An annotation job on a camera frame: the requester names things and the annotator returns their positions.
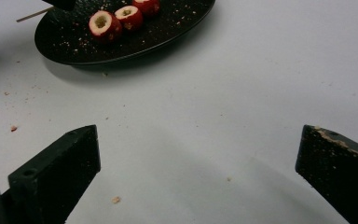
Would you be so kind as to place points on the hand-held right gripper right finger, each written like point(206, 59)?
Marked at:
point(345, 174)

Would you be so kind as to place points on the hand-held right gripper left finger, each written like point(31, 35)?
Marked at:
point(56, 174)

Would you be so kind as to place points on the white table cover sheet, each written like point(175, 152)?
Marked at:
point(199, 124)

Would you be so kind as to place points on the black round plate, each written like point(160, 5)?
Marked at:
point(155, 34)

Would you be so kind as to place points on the red cored hawthorn fruit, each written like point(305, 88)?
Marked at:
point(104, 26)
point(147, 6)
point(130, 17)

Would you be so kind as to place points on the thin bamboo skewer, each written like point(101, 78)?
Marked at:
point(32, 15)

